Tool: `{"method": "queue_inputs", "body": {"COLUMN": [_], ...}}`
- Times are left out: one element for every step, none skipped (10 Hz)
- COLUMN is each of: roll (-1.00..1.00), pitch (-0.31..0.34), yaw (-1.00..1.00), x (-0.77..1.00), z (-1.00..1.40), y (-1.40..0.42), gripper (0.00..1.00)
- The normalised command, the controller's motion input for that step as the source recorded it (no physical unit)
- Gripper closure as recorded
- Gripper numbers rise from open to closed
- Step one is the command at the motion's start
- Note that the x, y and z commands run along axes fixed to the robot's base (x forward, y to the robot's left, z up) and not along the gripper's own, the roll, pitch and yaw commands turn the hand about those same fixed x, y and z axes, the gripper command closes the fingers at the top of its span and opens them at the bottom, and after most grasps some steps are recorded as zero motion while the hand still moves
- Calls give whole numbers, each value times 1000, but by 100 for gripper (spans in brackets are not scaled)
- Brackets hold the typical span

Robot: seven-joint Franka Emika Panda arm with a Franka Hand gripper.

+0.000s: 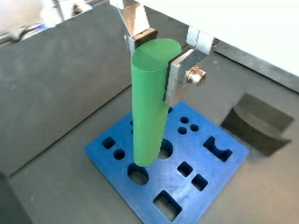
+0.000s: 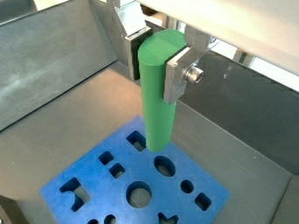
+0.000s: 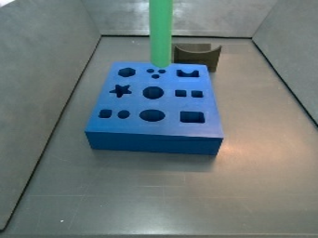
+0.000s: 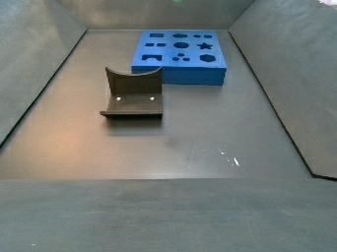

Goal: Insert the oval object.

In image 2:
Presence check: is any green oval peg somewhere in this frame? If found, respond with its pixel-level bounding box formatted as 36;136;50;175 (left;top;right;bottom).
138;30;186;152

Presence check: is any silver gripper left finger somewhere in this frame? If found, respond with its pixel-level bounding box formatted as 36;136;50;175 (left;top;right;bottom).
107;0;154;81

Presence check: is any blue shape-sorting board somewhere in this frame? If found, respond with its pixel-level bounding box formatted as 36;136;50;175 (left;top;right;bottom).
40;116;230;224

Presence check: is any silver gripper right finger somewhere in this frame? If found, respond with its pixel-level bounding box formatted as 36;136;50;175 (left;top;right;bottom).
163;25;211;104

